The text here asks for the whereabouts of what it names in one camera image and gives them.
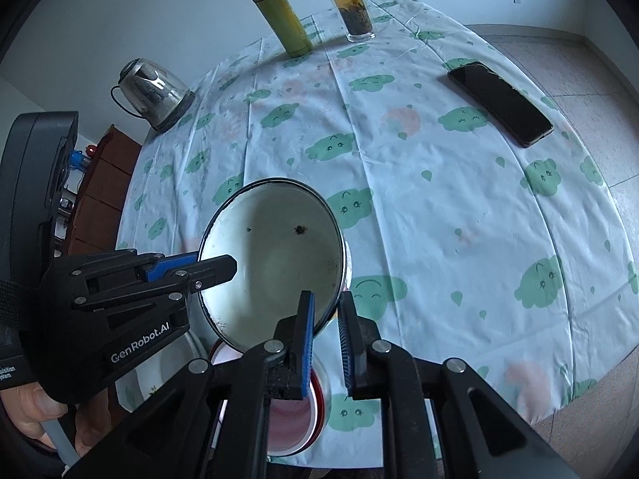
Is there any glass tea bottle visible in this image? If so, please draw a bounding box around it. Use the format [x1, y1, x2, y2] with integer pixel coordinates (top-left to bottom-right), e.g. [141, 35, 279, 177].
[292, 0, 376, 43]

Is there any pink bowl with red rim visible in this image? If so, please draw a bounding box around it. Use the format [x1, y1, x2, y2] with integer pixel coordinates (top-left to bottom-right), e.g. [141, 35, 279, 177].
[207, 339, 330, 456]

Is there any black smartphone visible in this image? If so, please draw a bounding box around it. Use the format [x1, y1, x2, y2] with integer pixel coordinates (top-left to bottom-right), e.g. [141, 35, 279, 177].
[447, 61, 555, 149]

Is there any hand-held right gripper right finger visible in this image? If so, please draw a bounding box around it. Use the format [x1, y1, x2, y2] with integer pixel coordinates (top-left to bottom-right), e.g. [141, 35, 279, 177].
[336, 289, 582, 479]

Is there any white tablecloth with green clouds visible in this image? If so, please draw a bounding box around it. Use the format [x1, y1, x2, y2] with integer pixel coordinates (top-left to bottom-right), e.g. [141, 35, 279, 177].
[116, 0, 639, 452]

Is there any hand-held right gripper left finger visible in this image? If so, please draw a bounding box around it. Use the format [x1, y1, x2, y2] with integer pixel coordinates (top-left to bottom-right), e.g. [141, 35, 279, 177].
[65, 289, 317, 479]

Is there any glass electric kettle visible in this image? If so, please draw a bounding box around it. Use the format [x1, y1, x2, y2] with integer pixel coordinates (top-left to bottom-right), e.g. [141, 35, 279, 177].
[111, 58, 196, 131]

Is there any brown wooden cabinet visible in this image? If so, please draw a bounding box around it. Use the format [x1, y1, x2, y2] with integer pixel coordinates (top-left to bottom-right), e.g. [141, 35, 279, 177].
[65, 126, 143, 255]

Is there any green thermos bottle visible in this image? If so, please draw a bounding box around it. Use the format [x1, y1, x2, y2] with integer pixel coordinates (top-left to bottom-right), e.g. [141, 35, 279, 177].
[250, 0, 314, 57]

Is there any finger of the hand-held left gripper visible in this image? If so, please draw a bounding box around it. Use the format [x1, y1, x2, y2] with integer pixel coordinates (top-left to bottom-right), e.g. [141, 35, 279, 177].
[69, 248, 201, 283]
[74, 253, 239, 311]

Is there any person's left hand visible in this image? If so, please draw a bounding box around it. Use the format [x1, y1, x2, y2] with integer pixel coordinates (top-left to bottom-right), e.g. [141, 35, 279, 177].
[0, 383, 115, 456]

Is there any white enamel bowl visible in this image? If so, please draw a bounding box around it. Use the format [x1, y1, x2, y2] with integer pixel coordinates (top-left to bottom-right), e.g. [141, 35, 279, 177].
[197, 178, 354, 353]

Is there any white plate with red flowers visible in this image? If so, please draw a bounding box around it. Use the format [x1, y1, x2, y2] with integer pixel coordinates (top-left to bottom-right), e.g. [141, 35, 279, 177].
[115, 332, 215, 412]

